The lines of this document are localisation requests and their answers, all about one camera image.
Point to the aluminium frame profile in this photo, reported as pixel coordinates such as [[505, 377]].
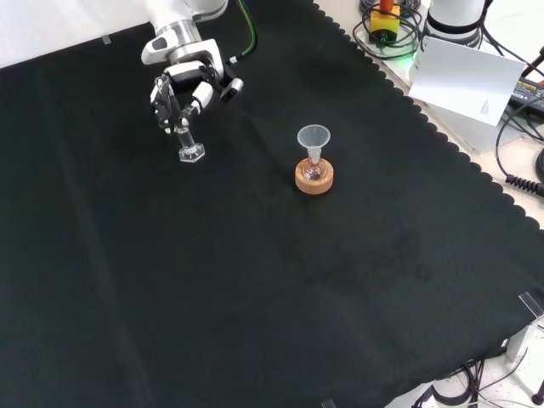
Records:
[[518, 342]]

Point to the black round disc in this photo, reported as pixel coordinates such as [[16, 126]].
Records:
[[540, 163]]

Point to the white column with black band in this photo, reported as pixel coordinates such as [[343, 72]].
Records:
[[450, 19]]

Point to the clear plastic funnel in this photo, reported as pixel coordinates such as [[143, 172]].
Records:
[[313, 137]]

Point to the clear glass graduated cylinder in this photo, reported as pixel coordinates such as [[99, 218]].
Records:
[[191, 152]]

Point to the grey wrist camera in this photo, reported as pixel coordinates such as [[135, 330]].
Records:
[[232, 89]]

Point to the clear tape strip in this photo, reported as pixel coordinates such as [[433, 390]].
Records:
[[328, 404], [532, 304]]

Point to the black power adapter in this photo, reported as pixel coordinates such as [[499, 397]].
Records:
[[531, 91]]

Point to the yellow emergency stop button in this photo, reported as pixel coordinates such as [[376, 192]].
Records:
[[384, 21]]

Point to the grey box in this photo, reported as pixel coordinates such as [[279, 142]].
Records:
[[472, 132]]

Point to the glass round-bottom flask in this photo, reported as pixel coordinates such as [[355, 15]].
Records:
[[313, 170]]

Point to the black tripod leg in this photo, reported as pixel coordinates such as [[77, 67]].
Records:
[[536, 61]]

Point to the black scalloped table cloth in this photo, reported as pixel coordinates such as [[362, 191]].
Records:
[[255, 276]]

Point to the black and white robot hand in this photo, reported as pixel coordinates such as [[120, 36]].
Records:
[[187, 72]]

